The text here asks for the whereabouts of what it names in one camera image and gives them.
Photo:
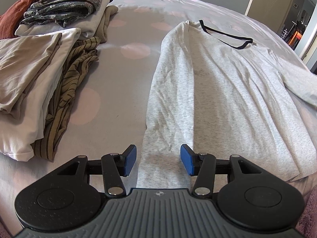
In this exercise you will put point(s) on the white folded garment under floral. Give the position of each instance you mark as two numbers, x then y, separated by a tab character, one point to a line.
87	25

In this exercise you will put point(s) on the olive striped garment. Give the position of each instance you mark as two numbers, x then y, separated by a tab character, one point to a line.
75	69

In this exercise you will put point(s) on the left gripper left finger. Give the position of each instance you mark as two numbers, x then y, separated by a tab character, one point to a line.
114	164

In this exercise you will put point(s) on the rust red towel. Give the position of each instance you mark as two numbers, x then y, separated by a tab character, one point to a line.
11	19

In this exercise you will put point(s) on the beige folded garment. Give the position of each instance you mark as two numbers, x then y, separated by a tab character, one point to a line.
22	61

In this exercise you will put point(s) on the light grey long-sleeve shirt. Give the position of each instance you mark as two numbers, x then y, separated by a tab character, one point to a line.
224	95

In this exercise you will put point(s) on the beige door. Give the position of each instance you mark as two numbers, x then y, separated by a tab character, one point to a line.
271	13

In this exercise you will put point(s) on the khaki folded garment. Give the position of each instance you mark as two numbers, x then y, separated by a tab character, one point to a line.
101	31

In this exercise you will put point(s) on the dark floral folded garment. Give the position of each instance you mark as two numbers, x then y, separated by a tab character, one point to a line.
62	12

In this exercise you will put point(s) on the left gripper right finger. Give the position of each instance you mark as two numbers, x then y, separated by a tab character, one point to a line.
195	163

